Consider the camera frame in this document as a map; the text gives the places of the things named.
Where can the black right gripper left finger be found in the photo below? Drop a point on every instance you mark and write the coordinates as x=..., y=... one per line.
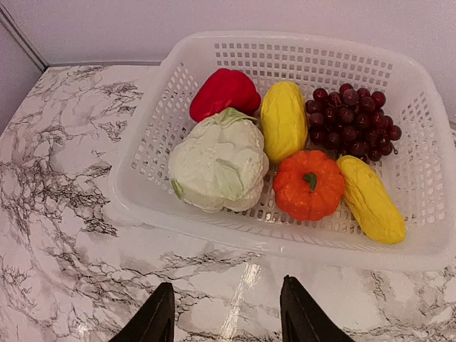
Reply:
x=154, y=321

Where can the white plastic perforated basket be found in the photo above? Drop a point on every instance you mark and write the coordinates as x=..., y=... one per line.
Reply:
x=419, y=176

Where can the pale green cabbage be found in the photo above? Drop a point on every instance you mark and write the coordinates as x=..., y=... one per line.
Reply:
x=220, y=164

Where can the red bell pepper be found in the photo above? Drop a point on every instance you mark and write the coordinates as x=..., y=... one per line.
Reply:
x=225, y=89

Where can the dark red grape bunch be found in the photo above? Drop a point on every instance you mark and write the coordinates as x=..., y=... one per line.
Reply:
x=352, y=121

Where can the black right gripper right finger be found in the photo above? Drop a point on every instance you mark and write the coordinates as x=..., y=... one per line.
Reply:
x=302, y=319

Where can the aluminium frame post left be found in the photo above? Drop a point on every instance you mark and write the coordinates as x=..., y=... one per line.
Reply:
x=20, y=37

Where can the orange mini pumpkin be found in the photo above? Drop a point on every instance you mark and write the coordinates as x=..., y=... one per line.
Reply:
x=308, y=186

